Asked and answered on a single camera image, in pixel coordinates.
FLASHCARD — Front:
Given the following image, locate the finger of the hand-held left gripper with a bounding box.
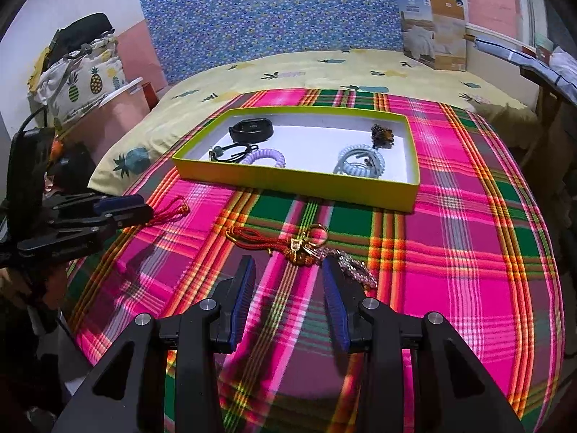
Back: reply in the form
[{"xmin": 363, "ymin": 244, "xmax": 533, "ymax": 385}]
[
  {"xmin": 20, "ymin": 207, "xmax": 155, "ymax": 255},
  {"xmin": 45, "ymin": 192, "xmax": 146, "ymax": 224}
]

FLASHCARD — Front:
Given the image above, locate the white crumpled cloth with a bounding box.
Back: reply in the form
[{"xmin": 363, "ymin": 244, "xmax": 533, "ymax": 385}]
[{"xmin": 550, "ymin": 47, "xmax": 577, "ymax": 82}]

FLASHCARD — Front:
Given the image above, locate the blue striped cloth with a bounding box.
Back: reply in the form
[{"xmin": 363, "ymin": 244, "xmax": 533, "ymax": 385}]
[{"xmin": 473, "ymin": 34, "xmax": 577, "ymax": 95}]

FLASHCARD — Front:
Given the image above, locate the yellow pineapple print bedsheet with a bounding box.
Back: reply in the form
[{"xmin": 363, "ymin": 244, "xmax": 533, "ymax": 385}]
[{"xmin": 88, "ymin": 49, "xmax": 542, "ymax": 192}]

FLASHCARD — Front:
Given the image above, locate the small red knotted cord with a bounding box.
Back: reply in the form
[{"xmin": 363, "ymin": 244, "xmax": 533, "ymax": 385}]
[{"xmin": 144, "ymin": 195, "xmax": 190, "ymax": 228}]

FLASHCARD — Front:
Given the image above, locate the white lid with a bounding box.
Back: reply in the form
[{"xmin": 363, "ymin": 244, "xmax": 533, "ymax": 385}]
[{"xmin": 99, "ymin": 78, "xmax": 145, "ymax": 106}]

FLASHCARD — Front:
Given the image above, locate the yellow-green shallow cardboard box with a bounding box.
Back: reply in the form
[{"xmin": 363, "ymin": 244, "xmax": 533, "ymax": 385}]
[{"xmin": 172, "ymin": 107, "xmax": 421, "ymax": 213}]

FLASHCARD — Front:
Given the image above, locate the black bag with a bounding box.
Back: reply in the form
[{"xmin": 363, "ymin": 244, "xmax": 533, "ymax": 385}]
[{"xmin": 47, "ymin": 13, "xmax": 113, "ymax": 57}]

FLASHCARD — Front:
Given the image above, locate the light blue spiral hair tie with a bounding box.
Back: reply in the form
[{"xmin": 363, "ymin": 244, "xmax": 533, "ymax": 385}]
[{"xmin": 334, "ymin": 144, "xmax": 385, "ymax": 176}]

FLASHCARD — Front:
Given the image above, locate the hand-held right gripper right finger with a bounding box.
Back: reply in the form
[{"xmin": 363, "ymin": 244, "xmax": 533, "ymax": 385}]
[{"xmin": 321, "ymin": 257, "xmax": 526, "ymax": 433}]

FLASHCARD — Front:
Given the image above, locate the brown hair claw clip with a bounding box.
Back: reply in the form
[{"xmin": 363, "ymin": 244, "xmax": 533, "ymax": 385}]
[{"xmin": 370, "ymin": 123, "xmax": 396, "ymax": 149}]

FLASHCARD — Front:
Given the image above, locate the pink green plaid blanket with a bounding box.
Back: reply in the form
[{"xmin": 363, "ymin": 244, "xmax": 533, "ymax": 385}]
[{"xmin": 63, "ymin": 88, "xmax": 566, "ymax": 433}]

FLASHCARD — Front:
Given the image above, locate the white pineapple print fabric bag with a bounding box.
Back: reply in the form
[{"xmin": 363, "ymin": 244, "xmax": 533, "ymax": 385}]
[{"xmin": 31, "ymin": 31, "xmax": 127, "ymax": 120}]

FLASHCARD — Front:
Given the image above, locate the pink bin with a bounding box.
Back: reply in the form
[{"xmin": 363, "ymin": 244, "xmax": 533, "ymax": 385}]
[{"xmin": 97, "ymin": 90, "xmax": 154, "ymax": 163}]

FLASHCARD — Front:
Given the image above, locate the grey elastic hair tie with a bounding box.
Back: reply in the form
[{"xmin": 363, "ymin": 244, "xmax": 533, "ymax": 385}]
[{"xmin": 340, "ymin": 146, "xmax": 379, "ymax": 167}]

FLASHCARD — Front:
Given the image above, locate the blue floral headboard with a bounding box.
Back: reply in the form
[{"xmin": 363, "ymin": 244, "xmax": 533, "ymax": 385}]
[{"xmin": 139, "ymin": 0, "xmax": 424, "ymax": 86}]

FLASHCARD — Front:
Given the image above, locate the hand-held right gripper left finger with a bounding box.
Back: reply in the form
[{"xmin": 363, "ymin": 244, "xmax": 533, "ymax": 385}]
[{"xmin": 52, "ymin": 255, "xmax": 257, "ymax": 433}]

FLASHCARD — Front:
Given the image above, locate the rhinestone keychain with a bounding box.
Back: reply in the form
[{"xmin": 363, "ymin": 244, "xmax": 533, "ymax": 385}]
[{"xmin": 316, "ymin": 248, "xmax": 379, "ymax": 289}]

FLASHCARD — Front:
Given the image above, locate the black hair tie with bead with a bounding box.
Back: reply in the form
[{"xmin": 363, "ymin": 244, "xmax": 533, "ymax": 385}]
[{"xmin": 208, "ymin": 142, "xmax": 259, "ymax": 164}]

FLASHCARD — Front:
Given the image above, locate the bedding set package box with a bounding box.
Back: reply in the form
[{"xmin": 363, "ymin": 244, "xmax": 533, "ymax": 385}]
[{"xmin": 397, "ymin": 0, "xmax": 470, "ymax": 72}]

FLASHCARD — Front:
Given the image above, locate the purple spiral hair tie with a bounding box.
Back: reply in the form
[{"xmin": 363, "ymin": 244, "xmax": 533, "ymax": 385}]
[{"xmin": 239, "ymin": 146, "xmax": 287, "ymax": 170}]

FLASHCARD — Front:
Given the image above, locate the black wrist band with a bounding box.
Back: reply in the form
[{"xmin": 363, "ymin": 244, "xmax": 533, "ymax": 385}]
[{"xmin": 228, "ymin": 118, "xmax": 275, "ymax": 141}]

